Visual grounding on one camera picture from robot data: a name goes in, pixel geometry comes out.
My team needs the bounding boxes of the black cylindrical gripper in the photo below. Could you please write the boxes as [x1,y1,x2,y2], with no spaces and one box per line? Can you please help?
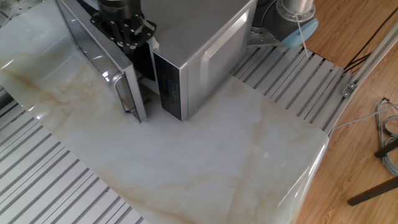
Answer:
[90,0,158,52]

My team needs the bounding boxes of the silver microwave oven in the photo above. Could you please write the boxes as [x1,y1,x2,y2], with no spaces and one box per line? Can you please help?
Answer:
[130,0,259,122]

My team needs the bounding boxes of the white tape piece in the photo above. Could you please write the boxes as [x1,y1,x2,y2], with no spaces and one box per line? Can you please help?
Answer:
[147,35,160,50]

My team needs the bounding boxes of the grey perforated metal plate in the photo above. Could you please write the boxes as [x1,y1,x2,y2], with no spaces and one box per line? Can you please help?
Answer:
[0,0,44,20]

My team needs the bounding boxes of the marble pattern mat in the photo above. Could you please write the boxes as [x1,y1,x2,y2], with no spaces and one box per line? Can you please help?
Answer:
[0,0,330,224]

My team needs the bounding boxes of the white zip tie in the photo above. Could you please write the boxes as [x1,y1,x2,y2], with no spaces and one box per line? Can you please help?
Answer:
[294,16,309,58]

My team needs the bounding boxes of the dark wooden leg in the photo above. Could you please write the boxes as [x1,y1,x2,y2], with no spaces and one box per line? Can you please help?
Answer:
[347,175,398,207]
[374,138,398,159]

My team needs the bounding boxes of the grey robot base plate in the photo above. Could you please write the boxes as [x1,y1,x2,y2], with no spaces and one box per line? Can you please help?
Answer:
[247,27,282,48]

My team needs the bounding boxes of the black floor cables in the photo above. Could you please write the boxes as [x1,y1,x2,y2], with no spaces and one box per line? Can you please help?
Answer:
[343,6,398,72]

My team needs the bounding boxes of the metal corner bracket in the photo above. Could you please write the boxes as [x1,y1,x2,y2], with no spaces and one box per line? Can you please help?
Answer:
[341,82,358,99]

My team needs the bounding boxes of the aluminium frame strut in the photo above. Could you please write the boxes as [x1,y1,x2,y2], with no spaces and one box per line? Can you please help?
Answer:
[323,21,398,136]

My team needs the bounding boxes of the grey floor cable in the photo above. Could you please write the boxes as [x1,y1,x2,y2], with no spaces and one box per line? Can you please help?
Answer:
[334,104,398,130]

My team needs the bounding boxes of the coloured wire bundle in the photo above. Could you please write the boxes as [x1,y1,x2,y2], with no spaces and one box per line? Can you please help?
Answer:
[374,98,398,177]

